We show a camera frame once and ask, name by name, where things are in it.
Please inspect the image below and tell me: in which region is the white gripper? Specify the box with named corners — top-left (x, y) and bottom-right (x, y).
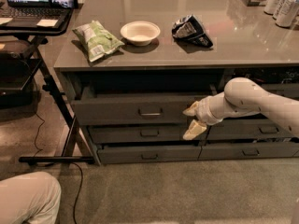
top-left (183, 96), bottom-right (222, 140)

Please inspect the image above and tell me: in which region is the grey top drawer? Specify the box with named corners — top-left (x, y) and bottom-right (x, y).
top-left (71, 87), bottom-right (212, 126)

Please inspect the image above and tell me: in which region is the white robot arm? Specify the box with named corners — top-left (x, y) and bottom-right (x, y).
top-left (183, 77), bottom-right (299, 140)

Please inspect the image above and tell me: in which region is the right bottom drawer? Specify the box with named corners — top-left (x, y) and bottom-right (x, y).
top-left (199, 142), bottom-right (299, 161)

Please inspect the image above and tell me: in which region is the left bottom drawer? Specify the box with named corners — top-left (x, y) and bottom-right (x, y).
top-left (97, 145), bottom-right (202, 164)

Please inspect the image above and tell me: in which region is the right middle drawer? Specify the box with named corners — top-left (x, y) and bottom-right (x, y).
top-left (207, 119), bottom-right (292, 140)

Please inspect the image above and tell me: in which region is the left middle drawer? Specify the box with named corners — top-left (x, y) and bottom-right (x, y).
top-left (88, 124), bottom-right (206, 146)

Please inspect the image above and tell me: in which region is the right top drawer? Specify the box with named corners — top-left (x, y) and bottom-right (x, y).
top-left (262, 83), bottom-right (299, 100)

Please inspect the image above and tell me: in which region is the black crumpled snack bag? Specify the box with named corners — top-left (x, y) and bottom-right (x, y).
top-left (172, 14), bottom-right (213, 48)

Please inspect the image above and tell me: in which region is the white paper bowl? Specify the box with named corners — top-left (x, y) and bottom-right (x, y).
top-left (121, 21), bottom-right (160, 46)

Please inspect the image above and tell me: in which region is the green chip bag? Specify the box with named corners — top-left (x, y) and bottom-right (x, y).
top-left (73, 21), bottom-right (124, 62)

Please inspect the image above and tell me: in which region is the white can right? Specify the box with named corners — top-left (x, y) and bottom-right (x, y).
top-left (276, 0), bottom-right (299, 28)

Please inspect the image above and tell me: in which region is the yellow sticky note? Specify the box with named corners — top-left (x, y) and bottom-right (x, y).
top-left (36, 20), bottom-right (58, 27)

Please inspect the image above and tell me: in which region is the smartphone on stand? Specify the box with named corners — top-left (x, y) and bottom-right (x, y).
top-left (49, 0), bottom-right (78, 8)

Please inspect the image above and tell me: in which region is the black laptop stand cart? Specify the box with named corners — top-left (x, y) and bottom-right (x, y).
top-left (0, 7), bottom-right (94, 167)

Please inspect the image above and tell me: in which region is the open laptop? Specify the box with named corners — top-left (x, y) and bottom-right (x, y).
top-left (0, 0), bottom-right (72, 30)

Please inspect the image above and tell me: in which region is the black power cable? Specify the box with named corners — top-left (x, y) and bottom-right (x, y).
top-left (31, 77), bottom-right (84, 224)

